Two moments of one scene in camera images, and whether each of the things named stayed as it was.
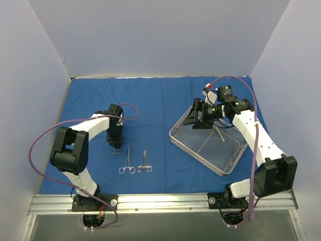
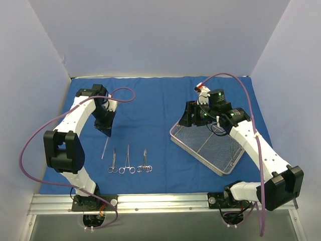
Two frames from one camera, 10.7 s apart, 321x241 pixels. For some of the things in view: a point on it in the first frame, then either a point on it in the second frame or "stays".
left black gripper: x=115 y=141 to x=103 y=124
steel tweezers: x=218 y=132 to x=105 y=148
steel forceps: x=148 y=168 stays
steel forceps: x=132 y=169 stays
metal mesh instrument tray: x=219 y=147 stays
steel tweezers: x=233 y=149 stays
